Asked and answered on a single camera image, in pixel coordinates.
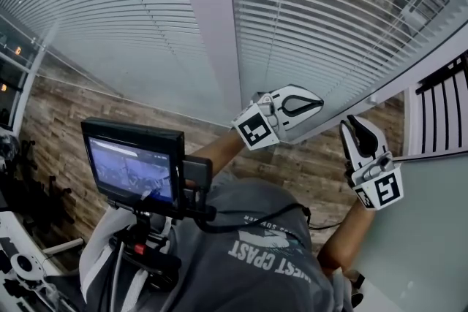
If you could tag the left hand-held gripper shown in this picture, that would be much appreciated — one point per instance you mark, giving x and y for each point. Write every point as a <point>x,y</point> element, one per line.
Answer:
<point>256,129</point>

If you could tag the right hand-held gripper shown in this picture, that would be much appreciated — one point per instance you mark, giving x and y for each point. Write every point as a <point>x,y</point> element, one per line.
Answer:
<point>384,188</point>

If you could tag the white slatted window blinds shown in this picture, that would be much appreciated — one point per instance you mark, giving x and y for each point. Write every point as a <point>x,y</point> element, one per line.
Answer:
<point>311,29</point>
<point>109,11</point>

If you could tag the person's left forearm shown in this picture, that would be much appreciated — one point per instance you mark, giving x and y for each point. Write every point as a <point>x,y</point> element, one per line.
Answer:
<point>223,153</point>

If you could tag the person's right forearm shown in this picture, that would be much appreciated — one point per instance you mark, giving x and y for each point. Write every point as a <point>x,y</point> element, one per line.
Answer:
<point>347,234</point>

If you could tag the white panel with black bars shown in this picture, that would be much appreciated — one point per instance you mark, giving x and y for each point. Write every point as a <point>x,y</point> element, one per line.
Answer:
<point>438,113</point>

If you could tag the frosted glass door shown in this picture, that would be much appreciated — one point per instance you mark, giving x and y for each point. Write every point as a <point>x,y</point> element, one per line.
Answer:
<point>420,230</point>

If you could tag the wide white window mullion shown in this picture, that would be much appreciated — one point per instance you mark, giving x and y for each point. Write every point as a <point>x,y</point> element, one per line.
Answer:
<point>212,29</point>

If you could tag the black box behind monitor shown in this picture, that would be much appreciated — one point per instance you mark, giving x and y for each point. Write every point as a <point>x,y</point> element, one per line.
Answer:
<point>197,175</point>

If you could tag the grey printed t-shirt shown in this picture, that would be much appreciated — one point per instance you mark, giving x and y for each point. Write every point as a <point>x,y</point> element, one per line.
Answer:
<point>256,277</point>

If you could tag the black chest-mounted monitor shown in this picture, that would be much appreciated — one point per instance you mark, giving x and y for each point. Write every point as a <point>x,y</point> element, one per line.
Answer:
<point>131,164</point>

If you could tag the beige rod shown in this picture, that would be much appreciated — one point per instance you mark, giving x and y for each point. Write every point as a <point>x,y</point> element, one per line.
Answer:
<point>64,246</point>

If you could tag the dark glass window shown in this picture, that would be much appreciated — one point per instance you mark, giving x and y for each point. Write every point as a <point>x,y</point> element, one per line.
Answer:
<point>11,76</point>

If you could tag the plastic-wrapped grey bundle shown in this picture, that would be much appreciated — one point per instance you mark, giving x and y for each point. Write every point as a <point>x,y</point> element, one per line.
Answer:
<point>8,150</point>

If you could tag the white machine with black parts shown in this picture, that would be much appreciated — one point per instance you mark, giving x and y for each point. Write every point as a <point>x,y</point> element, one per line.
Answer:
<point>9,226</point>

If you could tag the black monitor mount, red button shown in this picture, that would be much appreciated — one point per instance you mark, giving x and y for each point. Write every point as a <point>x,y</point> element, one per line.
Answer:
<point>146,241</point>

